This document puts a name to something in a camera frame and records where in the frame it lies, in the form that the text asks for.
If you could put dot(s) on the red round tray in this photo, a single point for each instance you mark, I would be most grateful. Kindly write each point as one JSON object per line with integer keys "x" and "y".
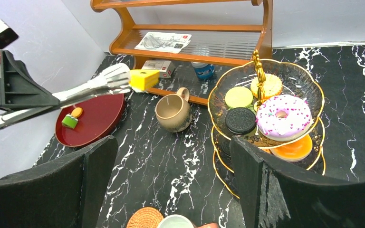
{"x": 99, "y": 117}

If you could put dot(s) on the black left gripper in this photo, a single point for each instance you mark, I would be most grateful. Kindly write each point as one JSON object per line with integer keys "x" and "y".
{"x": 17, "y": 88}

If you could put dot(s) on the green round cookie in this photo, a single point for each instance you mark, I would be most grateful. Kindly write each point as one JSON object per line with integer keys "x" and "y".
{"x": 238, "y": 96}

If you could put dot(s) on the centre woven rattan coaster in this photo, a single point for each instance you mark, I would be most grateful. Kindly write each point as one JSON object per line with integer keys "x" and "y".
{"x": 147, "y": 217}

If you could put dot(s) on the white plastic packet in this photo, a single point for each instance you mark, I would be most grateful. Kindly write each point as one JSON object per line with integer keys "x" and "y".
{"x": 164, "y": 42}

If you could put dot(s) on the orange round cookie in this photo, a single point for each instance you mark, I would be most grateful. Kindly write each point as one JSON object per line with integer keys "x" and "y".
{"x": 272, "y": 86}

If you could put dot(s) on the metal food tongs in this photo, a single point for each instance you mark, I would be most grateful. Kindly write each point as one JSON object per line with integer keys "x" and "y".
{"x": 111, "y": 81}

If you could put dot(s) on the three-tier glass gold stand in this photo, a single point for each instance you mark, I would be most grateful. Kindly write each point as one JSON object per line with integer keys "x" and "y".
{"x": 297, "y": 81}

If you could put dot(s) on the pink floral mug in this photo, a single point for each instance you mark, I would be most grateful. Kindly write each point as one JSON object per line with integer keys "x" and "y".
{"x": 176, "y": 221}

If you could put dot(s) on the green triangular toy cake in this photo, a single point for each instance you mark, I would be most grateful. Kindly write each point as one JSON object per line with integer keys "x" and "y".
{"x": 69, "y": 121}

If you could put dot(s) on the small orange macaron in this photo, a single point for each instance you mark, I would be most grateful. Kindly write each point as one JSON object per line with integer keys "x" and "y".
{"x": 77, "y": 112}

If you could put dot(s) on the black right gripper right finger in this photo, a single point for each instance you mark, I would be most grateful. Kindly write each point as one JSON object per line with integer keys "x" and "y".
{"x": 276, "y": 194}

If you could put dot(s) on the pink frosted donut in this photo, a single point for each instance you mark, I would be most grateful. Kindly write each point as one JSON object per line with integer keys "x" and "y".
{"x": 284, "y": 118}

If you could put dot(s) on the beige ceramic pitcher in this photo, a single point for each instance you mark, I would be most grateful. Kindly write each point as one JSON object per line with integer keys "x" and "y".
{"x": 173, "y": 112}

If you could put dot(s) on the wooden shelf rack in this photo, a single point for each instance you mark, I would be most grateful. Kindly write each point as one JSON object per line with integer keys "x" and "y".
{"x": 219, "y": 44}

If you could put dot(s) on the yellow striped toy cake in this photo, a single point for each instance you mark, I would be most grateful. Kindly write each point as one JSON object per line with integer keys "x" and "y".
{"x": 141, "y": 79}

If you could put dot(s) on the blue bottle cap jar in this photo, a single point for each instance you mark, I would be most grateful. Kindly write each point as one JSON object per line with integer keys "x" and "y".
{"x": 203, "y": 70}

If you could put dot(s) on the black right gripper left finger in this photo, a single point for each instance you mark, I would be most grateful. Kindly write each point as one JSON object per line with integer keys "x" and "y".
{"x": 67, "y": 192}

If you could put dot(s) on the small white red box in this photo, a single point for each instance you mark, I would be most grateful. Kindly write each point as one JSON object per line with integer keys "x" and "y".
{"x": 165, "y": 67}

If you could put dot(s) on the black round cookie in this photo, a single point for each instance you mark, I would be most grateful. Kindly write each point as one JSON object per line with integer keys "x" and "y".
{"x": 240, "y": 120}
{"x": 225, "y": 148}

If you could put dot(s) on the orange white round cake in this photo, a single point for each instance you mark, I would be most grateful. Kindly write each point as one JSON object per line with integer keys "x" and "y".
{"x": 295, "y": 151}

